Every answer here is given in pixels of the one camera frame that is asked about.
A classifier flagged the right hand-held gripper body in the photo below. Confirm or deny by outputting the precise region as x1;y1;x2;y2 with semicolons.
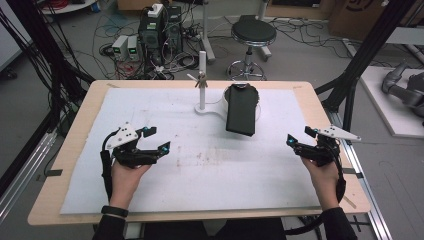
301;124;362;168

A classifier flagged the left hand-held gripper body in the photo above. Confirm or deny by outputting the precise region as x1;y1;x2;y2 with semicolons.
105;122;161;169

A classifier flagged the white key stand with hook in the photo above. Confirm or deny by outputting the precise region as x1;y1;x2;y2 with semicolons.
186;50;262;127

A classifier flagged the white bowl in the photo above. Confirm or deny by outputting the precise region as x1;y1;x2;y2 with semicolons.
223;82;261;121

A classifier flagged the person's left hand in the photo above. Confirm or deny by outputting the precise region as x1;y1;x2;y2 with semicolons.
109;163;153;211

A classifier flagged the person's right hand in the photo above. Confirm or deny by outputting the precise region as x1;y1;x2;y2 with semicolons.
300;157;340;212

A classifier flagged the white table mat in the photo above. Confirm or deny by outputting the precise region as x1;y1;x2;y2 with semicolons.
60;87;326;215

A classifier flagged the black wristband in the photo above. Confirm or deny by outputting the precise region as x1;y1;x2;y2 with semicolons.
100;205;130;219

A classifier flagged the white floor platform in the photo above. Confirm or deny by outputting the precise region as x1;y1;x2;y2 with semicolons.
359;65;424;139

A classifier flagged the grey power supply unit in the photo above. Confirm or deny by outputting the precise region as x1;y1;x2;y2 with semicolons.
111;34;130;61
127;35;141;62

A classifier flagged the black computer tower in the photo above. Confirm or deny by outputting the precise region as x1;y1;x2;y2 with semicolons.
138;6;184;65

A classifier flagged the white metal stand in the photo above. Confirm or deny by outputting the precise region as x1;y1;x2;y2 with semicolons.
199;0;217;64

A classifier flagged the black round stool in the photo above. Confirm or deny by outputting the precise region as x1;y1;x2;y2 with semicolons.
226;14;278;82

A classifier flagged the cardboard box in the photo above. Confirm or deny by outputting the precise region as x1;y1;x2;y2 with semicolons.
328;0;424;43

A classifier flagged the white power adapter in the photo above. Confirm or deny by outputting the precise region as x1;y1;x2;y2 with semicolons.
147;3;164;18

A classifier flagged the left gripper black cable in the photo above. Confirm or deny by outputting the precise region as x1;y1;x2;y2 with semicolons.
100;131;116;203

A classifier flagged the aluminium rail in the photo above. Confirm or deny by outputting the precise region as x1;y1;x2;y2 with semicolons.
328;111;394;240
0;129;58;221

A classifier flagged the black frame post with cables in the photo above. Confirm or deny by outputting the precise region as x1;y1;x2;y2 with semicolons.
0;0;96;134

